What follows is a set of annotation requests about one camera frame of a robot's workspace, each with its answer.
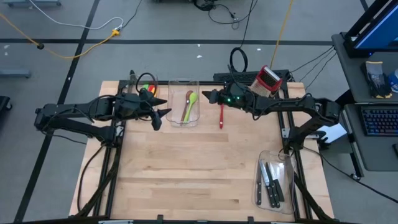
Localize black-handled steel knife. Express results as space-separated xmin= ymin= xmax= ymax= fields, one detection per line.
xmin=266 ymin=161 xmax=281 ymax=208
xmin=269 ymin=162 xmax=285 ymax=203
xmin=259 ymin=159 xmax=276 ymax=209

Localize grey floor foot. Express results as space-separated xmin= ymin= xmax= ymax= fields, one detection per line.
xmin=0 ymin=68 xmax=32 ymax=79
xmin=2 ymin=0 xmax=62 ymax=7

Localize dark grey desk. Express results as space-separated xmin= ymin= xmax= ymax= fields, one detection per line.
xmin=330 ymin=32 xmax=398 ymax=172

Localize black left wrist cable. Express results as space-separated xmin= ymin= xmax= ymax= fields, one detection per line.
xmin=135 ymin=72 xmax=158 ymax=95

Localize black power cables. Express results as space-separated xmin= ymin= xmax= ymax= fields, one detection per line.
xmin=288 ymin=45 xmax=338 ymax=91

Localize white paper sheet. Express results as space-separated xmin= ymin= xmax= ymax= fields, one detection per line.
xmin=317 ymin=123 xmax=348 ymax=144

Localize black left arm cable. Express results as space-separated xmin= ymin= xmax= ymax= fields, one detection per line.
xmin=76 ymin=142 xmax=108 ymax=216

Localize red silicone spoon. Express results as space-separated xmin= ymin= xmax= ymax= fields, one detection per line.
xmin=218 ymin=103 xmax=226 ymax=130

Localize computer monitor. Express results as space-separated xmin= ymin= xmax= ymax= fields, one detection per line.
xmin=343 ymin=0 xmax=398 ymax=59

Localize grey work gloves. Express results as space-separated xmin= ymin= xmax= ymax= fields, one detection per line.
xmin=359 ymin=60 xmax=393 ymax=100

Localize red-handled steel box grater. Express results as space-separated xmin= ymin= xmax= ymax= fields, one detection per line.
xmin=249 ymin=64 xmax=284 ymax=99

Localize green silicone spoon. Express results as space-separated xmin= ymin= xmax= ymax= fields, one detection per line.
xmin=183 ymin=91 xmax=199 ymax=124

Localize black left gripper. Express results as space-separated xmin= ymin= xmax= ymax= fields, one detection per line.
xmin=137 ymin=89 xmax=173 ymax=132

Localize clear plastic bin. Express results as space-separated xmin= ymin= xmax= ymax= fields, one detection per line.
xmin=165 ymin=78 xmax=201 ymax=128
xmin=251 ymin=149 xmax=297 ymax=216
xmin=125 ymin=74 xmax=160 ymax=98

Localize black floor caster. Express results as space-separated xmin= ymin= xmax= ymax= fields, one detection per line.
xmin=0 ymin=95 xmax=13 ymax=112

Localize black keyboard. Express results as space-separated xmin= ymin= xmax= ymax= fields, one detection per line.
xmin=359 ymin=106 xmax=398 ymax=137

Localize black tangled cable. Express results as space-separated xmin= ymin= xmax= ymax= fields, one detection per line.
xmin=193 ymin=0 xmax=240 ymax=30

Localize white floor cable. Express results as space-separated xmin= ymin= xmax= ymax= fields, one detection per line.
xmin=27 ymin=0 xmax=125 ymax=31

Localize brown wooden spoon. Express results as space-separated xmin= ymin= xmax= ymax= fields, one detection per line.
xmin=180 ymin=90 xmax=195 ymax=124

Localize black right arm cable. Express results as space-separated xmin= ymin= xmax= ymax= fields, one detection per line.
xmin=300 ymin=145 xmax=398 ymax=203

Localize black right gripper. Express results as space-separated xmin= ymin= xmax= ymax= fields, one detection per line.
xmin=201 ymin=89 xmax=254 ymax=110

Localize yellow extension cable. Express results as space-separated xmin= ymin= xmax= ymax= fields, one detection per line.
xmin=0 ymin=12 xmax=121 ymax=60

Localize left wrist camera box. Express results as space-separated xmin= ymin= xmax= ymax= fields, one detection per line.
xmin=116 ymin=93 xmax=141 ymax=119

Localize coiled black cable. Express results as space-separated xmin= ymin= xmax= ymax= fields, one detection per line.
xmin=229 ymin=0 xmax=259 ymax=73

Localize yellow hanging cable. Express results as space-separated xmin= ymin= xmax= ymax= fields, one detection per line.
xmin=269 ymin=0 xmax=295 ymax=70

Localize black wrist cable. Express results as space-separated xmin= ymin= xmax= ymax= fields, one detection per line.
xmin=135 ymin=72 xmax=158 ymax=95
xmin=227 ymin=64 xmax=247 ymax=91

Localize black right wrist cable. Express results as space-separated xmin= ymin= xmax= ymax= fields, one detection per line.
xmin=227 ymin=64 xmax=247 ymax=91

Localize white wipes canister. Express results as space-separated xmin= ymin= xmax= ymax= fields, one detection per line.
xmin=387 ymin=68 xmax=398 ymax=93

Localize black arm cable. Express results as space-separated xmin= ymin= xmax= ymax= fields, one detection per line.
xmin=300 ymin=145 xmax=398 ymax=203
xmin=76 ymin=142 xmax=108 ymax=216

